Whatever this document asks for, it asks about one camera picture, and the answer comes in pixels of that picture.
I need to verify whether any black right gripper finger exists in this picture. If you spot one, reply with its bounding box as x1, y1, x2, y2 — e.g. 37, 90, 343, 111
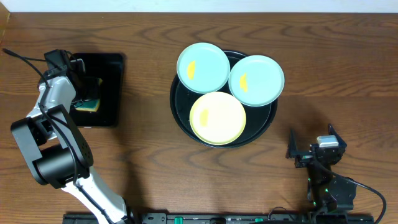
285, 129, 298, 159
328, 124, 346, 146

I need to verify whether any green yellow sponge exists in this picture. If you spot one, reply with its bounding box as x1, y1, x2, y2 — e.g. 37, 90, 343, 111
74, 77, 103, 113

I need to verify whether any yellow plate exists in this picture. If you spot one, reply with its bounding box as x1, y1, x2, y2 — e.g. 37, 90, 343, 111
189, 91, 246, 146

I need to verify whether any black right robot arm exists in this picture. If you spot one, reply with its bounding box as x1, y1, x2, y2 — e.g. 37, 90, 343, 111
285, 124, 356, 213

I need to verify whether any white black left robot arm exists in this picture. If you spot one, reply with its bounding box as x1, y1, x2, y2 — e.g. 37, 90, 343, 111
11, 49, 135, 223

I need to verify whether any black round tray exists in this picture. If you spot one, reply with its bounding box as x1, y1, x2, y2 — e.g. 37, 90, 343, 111
169, 50, 279, 149

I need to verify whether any black rectangular tray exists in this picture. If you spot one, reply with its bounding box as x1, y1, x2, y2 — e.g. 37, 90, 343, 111
70, 53, 124, 127

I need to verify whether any mint green plate right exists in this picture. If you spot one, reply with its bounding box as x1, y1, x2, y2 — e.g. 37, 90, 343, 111
228, 55, 285, 107

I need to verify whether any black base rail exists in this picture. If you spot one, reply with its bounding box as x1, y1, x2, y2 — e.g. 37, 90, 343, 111
62, 212, 375, 224

